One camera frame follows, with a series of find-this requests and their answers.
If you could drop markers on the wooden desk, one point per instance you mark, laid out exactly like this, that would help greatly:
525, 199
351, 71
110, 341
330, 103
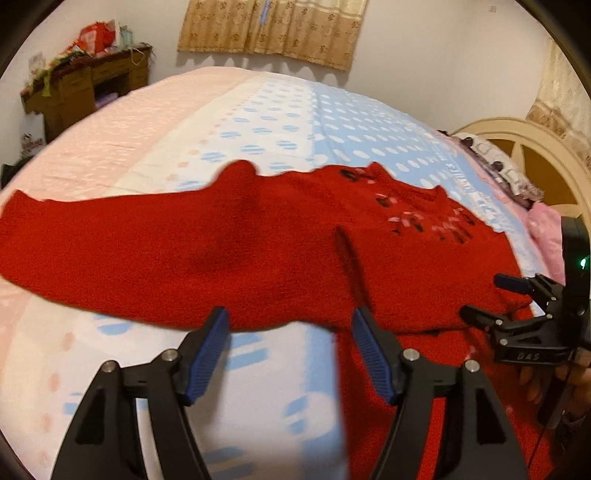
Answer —
69, 92

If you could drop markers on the white and green bag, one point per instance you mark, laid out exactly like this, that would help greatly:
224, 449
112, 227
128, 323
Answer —
125, 37

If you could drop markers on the purple box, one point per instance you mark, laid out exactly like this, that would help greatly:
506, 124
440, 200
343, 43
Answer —
106, 100

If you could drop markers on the red knit sweater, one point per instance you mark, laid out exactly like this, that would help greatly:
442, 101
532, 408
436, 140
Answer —
277, 258

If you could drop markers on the person's right hand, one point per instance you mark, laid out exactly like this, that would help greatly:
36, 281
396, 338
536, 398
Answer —
533, 378

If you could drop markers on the black bag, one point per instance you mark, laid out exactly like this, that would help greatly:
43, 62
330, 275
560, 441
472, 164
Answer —
10, 173

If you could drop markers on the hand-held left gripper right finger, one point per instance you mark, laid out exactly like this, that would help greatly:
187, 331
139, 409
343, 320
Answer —
371, 355

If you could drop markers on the tan patterned side curtain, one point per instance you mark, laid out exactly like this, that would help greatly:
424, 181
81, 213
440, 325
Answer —
565, 101

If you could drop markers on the white patterned pillow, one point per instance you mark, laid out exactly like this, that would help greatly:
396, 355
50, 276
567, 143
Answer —
498, 166

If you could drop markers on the tan patterned window curtain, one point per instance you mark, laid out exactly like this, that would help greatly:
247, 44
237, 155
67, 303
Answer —
277, 27

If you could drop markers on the white box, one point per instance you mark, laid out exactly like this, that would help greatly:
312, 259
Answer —
37, 62

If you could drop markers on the colourful cloth pile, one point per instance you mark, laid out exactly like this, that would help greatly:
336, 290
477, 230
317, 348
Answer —
51, 67

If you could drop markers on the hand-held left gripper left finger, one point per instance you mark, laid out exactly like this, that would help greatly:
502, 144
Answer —
210, 355

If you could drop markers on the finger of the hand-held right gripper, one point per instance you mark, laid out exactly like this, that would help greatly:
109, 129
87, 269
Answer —
480, 316
515, 282

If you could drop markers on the printed white shopping bag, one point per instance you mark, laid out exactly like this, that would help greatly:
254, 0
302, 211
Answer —
31, 145

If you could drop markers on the red gift bag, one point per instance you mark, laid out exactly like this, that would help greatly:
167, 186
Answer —
94, 39

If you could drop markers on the cream bed headboard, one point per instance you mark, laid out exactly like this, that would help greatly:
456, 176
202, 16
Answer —
540, 143

